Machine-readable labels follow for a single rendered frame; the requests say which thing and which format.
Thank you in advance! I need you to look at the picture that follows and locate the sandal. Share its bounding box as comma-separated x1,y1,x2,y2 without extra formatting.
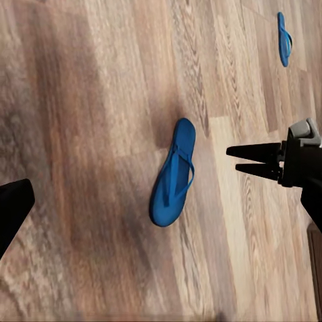
278,12,292,66
150,118,196,227

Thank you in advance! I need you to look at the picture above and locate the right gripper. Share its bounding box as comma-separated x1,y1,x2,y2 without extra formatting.
226,139,322,188

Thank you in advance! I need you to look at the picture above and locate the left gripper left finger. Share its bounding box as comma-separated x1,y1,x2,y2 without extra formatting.
0,178,35,259

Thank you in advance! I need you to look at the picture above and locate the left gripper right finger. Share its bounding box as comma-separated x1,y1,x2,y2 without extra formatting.
301,178,322,232

